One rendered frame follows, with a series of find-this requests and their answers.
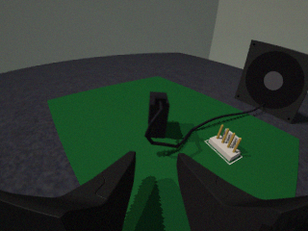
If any black cooling fan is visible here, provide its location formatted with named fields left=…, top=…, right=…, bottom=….
left=235, top=39, right=308, bottom=123

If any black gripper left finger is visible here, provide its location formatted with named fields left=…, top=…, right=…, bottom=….
left=0, top=151, right=136, bottom=231

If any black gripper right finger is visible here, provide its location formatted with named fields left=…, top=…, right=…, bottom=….
left=177, top=153, right=308, bottom=231

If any green circuit board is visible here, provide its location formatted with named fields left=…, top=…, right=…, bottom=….
left=47, top=76, right=299, bottom=231

